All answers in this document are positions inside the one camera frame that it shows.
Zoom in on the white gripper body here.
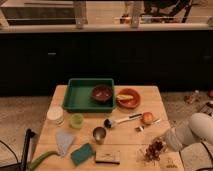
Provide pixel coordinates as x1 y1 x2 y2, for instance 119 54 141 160
162 128 179 151

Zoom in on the dark red grape bunch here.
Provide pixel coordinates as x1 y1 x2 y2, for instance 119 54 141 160
145 140 165 161

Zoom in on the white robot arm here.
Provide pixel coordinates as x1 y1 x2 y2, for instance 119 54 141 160
160 113 213 152

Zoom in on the small metal cup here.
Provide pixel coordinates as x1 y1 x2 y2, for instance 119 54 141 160
93 127 106 144

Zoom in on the light green paper cup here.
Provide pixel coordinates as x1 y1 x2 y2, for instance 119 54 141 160
69 113 83 129

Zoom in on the red yellow apple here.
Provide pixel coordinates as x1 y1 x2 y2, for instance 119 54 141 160
142 112 154 124

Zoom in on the small metal clip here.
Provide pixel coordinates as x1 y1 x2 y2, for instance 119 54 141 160
135 126 144 132

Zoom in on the orange plate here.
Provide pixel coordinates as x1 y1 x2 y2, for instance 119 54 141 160
116 88 141 109

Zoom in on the yellow banana piece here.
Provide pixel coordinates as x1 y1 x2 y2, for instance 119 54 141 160
116 94 134 101

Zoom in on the black and white brush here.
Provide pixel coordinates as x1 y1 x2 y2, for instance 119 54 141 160
104 113 142 129

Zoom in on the brown cardboard box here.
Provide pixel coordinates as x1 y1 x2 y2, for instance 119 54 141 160
95 150 120 165

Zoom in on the dark red bowl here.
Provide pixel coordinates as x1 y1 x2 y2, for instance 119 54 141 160
91 84 113 103

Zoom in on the teal green sponge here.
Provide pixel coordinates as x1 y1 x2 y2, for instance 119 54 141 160
71 143 94 166

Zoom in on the green plastic tray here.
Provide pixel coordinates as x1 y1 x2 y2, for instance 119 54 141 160
62 78 115 113

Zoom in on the light blue cloth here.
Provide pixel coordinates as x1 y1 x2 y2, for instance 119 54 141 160
55 130 75 157

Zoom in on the white lidded container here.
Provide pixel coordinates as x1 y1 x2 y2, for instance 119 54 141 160
47 106 64 124

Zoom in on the green cucumber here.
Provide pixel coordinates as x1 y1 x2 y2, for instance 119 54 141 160
28 151 59 171

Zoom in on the black stand pole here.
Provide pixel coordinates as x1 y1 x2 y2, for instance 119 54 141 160
20 129 35 171

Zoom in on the black cable right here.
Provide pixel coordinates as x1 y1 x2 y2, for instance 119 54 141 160
195 141 213 171

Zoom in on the black cable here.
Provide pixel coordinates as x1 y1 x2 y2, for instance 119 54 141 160
0 139 22 171
195 141 213 171

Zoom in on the black cable left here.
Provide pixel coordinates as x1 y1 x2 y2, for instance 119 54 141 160
0 139 22 171

